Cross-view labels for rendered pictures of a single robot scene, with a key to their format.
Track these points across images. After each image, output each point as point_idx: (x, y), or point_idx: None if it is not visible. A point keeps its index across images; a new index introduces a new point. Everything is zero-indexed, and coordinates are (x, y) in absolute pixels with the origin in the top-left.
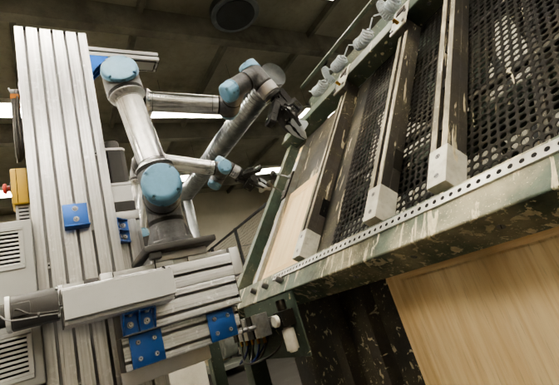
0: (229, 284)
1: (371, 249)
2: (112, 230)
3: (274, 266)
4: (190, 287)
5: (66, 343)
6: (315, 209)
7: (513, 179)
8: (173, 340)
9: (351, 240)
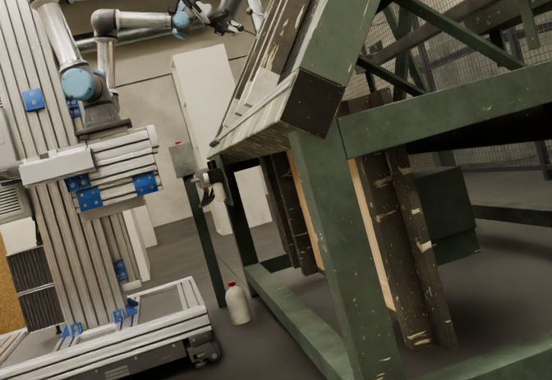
0: (148, 154)
1: (231, 139)
2: (62, 109)
3: None
4: (114, 158)
5: (43, 191)
6: (246, 77)
7: (251, 119)
8: (108, 194)
9: (232, 125)
